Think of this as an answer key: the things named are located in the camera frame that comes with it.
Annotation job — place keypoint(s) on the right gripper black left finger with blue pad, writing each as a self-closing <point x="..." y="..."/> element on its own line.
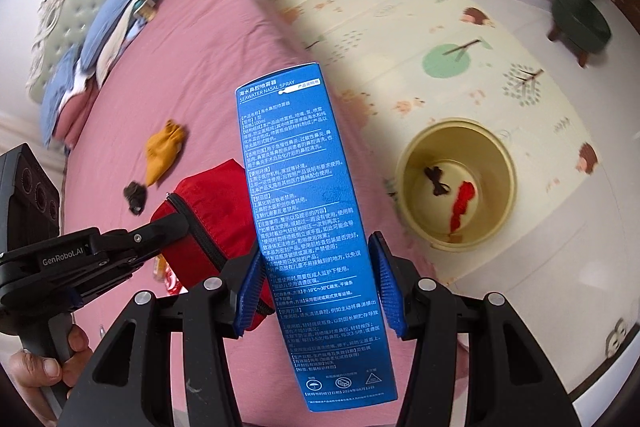
<point x="127" y="381"/>

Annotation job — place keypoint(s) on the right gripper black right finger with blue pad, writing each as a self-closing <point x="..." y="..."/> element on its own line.
<point x="511" y="382"/>

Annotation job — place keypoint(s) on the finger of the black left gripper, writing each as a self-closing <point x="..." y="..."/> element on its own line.
<point x="126" y="252"/>

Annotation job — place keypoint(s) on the red zip pouch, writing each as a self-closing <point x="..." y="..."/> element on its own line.
<point x="221" y="241"/>

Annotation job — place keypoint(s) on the blue nasal spray box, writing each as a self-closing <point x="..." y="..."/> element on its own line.
<point x="310" y="232"/>

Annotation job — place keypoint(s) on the red knotted cloth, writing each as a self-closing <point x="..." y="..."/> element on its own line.
<point x="466" y="194"/>

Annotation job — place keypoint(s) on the gold round trash bin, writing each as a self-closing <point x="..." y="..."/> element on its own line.
<point x="430" y="170"/>

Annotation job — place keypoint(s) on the person's left hand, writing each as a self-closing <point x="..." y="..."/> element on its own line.
<point x="29" y="373"/>

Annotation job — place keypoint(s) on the red white snack wrapper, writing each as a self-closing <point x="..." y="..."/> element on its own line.
<point x="162" y="273"/>

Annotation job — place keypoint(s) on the small black sock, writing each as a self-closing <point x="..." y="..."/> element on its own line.
<point x="135" y="194"/>

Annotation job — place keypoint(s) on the mustard yellow sock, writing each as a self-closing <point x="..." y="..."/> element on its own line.
<point x="162" y="149"/>

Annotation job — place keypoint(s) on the pink folded blanket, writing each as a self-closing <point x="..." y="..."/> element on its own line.
<point x="74" y="115"/>

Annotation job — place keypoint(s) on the pink bed sheet mattress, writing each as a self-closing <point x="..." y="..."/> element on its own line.
<point x="185" y="66"/>

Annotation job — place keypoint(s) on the blue pillow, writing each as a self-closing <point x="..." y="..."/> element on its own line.
<point x="100" y="29"/>

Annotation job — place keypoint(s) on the dark green round stool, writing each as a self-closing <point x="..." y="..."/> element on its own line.
<point x="582" y="25"/>

